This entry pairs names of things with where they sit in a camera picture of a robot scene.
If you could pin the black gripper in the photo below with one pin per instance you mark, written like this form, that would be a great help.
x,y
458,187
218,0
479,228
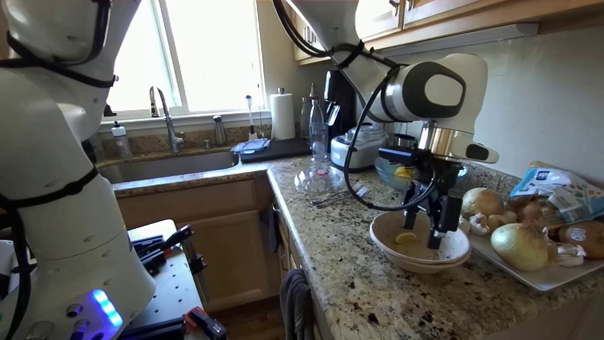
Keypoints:
x,y
445,206

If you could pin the white ceramic top bowl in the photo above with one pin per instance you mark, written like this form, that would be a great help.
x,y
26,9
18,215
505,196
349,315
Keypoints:
x,y
386,226

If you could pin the white ceramic bowl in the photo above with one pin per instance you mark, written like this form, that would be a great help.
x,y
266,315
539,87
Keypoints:
x,y
426,268
386,226

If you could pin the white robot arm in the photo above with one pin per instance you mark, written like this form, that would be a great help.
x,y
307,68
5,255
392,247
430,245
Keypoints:
x,y
447,94

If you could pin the glass fruit bowl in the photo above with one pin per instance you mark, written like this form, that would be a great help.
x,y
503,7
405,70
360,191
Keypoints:
x,y
424,172

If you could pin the white ceramic bottom bowl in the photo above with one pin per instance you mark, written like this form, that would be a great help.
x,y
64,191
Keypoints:
x,y
426,268

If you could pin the yellow lemon slice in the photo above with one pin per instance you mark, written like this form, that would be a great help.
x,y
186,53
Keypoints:
x,y
405,238

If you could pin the brown onion back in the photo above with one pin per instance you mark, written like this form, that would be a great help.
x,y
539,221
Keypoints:
x,y
483,200

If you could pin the silver food processor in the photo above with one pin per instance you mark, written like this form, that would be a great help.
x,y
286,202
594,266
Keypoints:
x,y
358,149

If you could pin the large yellow onion front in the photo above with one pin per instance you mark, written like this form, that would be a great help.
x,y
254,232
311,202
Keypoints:
x,y
520,245

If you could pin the clear glass bottle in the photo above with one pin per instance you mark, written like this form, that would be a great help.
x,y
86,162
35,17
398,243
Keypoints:
x,y
318,140

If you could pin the black soda maker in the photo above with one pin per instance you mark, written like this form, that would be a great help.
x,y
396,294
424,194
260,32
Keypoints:
x,y
341,102

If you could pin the white rectangular tray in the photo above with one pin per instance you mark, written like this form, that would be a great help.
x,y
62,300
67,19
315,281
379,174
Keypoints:
x,y
558,272

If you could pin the blue white food package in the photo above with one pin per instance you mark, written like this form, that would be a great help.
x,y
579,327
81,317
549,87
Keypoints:
x,y
575,196

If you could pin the paper towel roll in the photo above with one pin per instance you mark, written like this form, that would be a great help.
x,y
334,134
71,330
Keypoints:
x,y
283,115

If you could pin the blue grey hanging towel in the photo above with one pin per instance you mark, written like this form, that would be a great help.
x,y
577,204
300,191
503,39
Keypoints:
x,y
296,302

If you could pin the wooden upper cabinets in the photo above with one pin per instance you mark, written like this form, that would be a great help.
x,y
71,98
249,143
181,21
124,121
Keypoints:
x,y
426,21

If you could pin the chrome sink faucet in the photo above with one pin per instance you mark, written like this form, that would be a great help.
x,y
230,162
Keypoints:
x,y
160,107

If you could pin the soap dispenser bottle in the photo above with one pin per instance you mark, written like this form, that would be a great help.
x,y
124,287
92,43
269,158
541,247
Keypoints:
x,y
122,140

